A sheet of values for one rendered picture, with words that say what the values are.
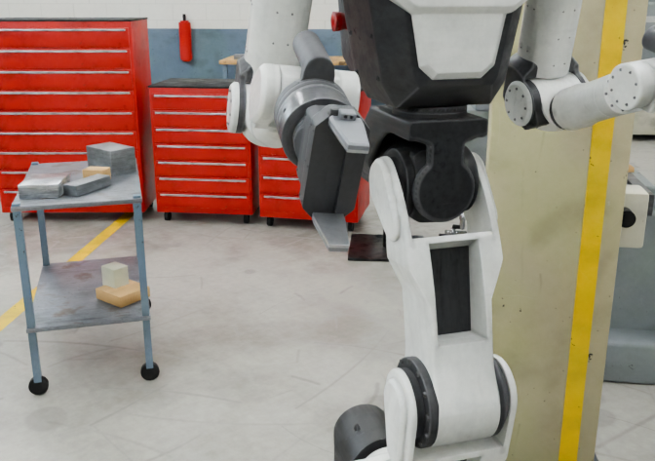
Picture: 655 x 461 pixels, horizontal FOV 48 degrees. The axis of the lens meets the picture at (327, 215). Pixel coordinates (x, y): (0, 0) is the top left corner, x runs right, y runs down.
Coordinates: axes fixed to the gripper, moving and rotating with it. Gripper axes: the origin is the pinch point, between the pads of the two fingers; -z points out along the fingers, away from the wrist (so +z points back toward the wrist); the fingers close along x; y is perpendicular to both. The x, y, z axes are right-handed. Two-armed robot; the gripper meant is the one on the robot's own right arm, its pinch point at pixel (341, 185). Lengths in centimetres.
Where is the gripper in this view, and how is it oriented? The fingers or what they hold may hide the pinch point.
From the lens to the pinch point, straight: 71.2
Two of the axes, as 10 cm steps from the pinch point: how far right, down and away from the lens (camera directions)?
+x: 1.6, -8.6, -4.9
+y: 9.7, 0.4, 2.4
